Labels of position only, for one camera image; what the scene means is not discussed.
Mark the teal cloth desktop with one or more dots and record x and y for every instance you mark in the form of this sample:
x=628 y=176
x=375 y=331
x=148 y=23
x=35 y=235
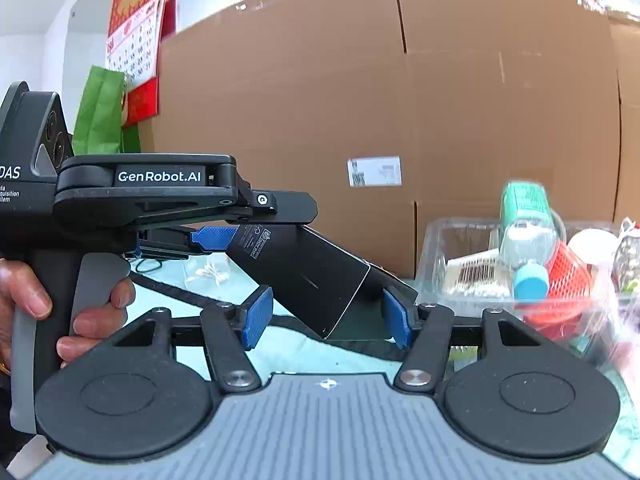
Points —
x=300 y=355

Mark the red wall calendar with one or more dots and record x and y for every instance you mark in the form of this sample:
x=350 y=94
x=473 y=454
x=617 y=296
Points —
x=135 y=35

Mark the cotton swab pack with barcode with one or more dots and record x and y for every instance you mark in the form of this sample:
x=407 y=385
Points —
x=475 y=272

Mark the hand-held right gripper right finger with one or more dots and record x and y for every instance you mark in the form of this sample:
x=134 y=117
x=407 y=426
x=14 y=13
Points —
x=397 y=322

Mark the black cardboard box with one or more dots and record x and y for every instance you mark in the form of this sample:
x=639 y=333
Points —
x=300 y=270

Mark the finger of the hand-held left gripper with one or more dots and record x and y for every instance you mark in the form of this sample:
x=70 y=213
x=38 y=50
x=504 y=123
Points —
x=290 y=207
x=215 y=237

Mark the white round object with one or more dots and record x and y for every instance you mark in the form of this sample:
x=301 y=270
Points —
x=595 y=245

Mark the large brown cardboard box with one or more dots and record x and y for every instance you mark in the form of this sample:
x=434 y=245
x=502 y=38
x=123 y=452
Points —
x=300 y=85

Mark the red ribbed plastic holder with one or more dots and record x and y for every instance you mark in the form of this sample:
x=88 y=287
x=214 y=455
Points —
x=567 y=272

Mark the clear plastic container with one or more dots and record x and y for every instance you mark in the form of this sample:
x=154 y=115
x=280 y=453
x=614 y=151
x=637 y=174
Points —
x=440 y=240

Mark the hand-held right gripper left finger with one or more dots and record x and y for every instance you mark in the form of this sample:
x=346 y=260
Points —
x=257 y=317

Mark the white shipping label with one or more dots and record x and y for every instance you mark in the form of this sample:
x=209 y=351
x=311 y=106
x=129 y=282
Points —
x=375 y=171

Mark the green paper bag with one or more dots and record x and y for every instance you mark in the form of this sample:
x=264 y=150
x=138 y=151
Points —
x=100 y=110

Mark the person's left hand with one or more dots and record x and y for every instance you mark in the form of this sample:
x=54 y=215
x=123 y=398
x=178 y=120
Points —
x=30 y=290

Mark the speckled plastic packet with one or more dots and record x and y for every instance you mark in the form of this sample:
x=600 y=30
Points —
x=627 y=260

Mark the green label plastic bottle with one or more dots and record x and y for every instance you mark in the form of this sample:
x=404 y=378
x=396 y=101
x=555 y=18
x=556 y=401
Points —
x=525 y=240

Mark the clear bag of cotton swabs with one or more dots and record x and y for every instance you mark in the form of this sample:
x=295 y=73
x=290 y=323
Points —
x=210 y=272

